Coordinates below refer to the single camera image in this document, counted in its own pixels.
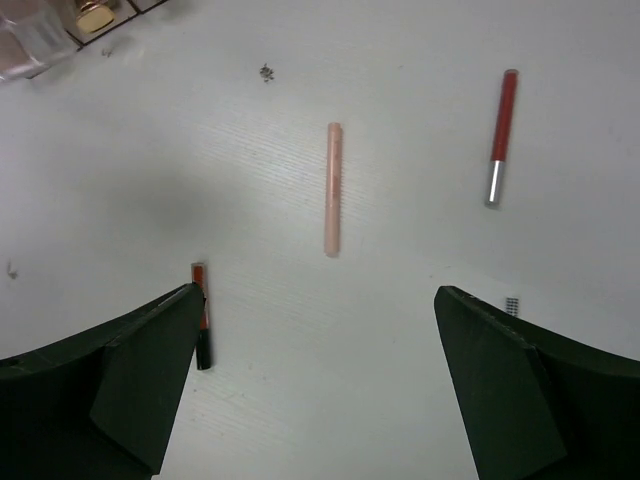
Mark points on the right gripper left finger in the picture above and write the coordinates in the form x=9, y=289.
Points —
x=101, y=404

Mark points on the red lip gloss silver cap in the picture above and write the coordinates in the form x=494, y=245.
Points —
x=501, y=138

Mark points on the clear acrylic organizer box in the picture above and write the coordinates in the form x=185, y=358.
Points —
x=36, y=34

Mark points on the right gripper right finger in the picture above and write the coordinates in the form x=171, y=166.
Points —
x=536, y=404

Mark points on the orange lip gloss black cap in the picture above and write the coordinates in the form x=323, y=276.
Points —
x=204, y=347

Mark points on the peach concealer stick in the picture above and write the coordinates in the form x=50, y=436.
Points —
x=333, y=190

